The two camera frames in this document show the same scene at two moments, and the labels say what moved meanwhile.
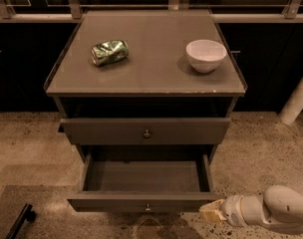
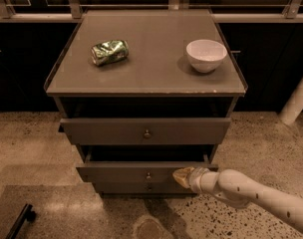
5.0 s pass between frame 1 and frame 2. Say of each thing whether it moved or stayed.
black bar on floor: stayed
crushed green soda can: stayed
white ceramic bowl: stayed
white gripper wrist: moved
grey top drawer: stayed
